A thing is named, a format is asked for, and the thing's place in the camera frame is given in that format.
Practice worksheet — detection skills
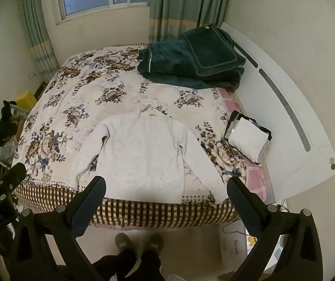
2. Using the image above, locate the bagged white folded cloth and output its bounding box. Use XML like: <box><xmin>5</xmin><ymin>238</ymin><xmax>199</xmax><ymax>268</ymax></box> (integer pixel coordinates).
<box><xmin>224</xmin><ymin>111</ymin><xmax>272</xmax><ymax>164</ymax></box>

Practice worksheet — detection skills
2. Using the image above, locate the grey right slipper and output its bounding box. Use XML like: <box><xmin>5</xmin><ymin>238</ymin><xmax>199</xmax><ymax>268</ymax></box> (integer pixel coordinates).
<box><xmin>144</xmin><ymin>234</ymin><xmax>164</xmax><ymax>252</ymax></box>

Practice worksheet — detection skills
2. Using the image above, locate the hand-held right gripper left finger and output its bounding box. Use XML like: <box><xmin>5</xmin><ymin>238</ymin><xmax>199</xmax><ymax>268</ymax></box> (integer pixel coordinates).
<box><xmin>9</xmin><ymin>176</ymin><xmax>107</xmax><ymax>281</ymax></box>

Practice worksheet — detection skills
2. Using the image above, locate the white nightstand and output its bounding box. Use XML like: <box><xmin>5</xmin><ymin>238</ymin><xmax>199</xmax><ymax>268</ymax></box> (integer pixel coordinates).
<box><xmin>219</xmin><ymin>202</ymin><xmax>288</xmax><ymax>281</ymax></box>

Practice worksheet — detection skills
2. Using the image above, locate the person's leg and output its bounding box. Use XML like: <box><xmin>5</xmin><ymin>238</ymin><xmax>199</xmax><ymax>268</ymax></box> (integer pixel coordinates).
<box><xmin>93</xmin><ymin>249</ymin><xmax>138</xmax><ymax>281</ymax></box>
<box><xmin>138</xmin><ymin>250</ymin><xmax>163</xmax><ymax>281</ymax></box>

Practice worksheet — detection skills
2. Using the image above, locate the person's right leg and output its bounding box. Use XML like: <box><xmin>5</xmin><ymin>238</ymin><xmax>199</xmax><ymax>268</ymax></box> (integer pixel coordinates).
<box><xmin>138</xmin><ymin>250</ymin><xmax>163</xmax><ymax>281</ymax></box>

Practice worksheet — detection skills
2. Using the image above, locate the person's left leg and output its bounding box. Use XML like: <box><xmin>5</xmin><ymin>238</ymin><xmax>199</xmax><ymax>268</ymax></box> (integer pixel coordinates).
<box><xmin>93</xmin><ymin>249</ymin><xmax>138</xmax><ymax>281</ymax></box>

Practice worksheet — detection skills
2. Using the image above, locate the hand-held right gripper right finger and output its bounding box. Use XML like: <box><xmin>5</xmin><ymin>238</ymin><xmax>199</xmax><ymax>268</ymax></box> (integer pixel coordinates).
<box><xmin>227</xmin><ymin>176</ymin><xmax>324</xmax><ymax>281</ymax></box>

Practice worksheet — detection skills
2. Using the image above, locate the white fluffy towel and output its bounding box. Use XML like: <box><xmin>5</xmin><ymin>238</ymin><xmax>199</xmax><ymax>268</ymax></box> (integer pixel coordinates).
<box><xmin>73</xmin><ymin>107</ymin><xmax>228</xmax><ymax>204</ymax></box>

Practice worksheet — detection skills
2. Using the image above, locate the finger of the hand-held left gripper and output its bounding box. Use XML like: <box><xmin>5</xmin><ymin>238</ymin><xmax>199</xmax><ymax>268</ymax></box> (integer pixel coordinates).
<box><xmin>0</xmin><ymin>162</ymin><xmax>27</xmax><ymax>212</ymax></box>

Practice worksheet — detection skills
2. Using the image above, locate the white bed headboard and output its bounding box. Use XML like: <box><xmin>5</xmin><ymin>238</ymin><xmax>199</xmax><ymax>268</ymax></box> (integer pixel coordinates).
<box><xmin>220</xmin><ymin>22</ymin><xmax>335</xmax><ymax>205</ymax></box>

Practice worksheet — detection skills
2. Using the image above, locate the narrow green curtain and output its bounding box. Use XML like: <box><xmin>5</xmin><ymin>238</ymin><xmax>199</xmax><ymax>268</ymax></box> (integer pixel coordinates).
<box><xmin>19</xmin><ymin>0</ymin><xmax>60</xmax><ymax>77</ymax></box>

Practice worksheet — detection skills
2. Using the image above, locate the black cloth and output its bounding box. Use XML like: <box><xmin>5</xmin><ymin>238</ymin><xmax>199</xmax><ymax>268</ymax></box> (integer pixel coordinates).
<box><xmin>0</xmin><ymin>100</ymin><xmax>20</xmax><ymax>147</ymax></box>

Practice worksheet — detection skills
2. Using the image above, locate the dark green folded blanket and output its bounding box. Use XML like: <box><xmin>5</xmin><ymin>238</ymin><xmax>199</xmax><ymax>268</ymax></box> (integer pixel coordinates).
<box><xmin>137</xmin><ymin>38</ymin><xmax>246</xmax><ymax>90</ymax></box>

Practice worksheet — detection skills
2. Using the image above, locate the yellow box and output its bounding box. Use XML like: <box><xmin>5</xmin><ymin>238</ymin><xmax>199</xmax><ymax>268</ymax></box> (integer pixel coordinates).
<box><xmin>15</xmin><ymin>91</ymin><xmax>37</xmax><ymax>112</ymax></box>

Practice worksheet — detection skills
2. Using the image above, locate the floral bed blanket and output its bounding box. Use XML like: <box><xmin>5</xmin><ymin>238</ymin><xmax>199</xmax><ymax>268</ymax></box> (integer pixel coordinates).
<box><xmin>12</xmin><ymin>44</ymin><xmax>248</xmax><ymax>229</ymax></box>

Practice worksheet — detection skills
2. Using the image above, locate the dark green pillow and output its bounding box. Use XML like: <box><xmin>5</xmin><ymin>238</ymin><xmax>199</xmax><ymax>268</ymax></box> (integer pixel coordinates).
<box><xmin>179</xmin><ymin>23</ymin><xmax>246</xmax><ymax>78</ymax></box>

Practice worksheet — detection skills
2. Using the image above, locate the thin black cable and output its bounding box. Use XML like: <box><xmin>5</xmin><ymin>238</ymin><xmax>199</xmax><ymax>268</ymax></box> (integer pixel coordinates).
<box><xmin>223</xmin><ymin>222</ymin><xmax>251</xmax><ymax>237</ymax></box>

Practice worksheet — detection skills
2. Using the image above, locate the grey slipper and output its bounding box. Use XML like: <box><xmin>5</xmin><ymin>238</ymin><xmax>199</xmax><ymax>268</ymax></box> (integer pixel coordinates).
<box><xmin>144</xmin><ymin>234</ymin><xmax>164</xmax><ymax>252</ymax></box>
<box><xmin>115</xmin><ymin>233</ymin><xmax>137</xmax><ymax>251</ymax></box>

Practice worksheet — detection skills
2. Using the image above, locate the grey left slipper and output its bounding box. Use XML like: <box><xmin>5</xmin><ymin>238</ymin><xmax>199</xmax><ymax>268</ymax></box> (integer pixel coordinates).
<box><xmin>115</xmin><ymin>233</ymin><xmax>137</xmax><ymax>251</ymax></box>

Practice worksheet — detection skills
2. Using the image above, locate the wide green curtain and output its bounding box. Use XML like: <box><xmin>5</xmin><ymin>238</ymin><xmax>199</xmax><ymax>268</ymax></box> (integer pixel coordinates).
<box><xmin>148</xmin><ymin>0</ymin><xmax>232</xmax><ymax>46</ymax></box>

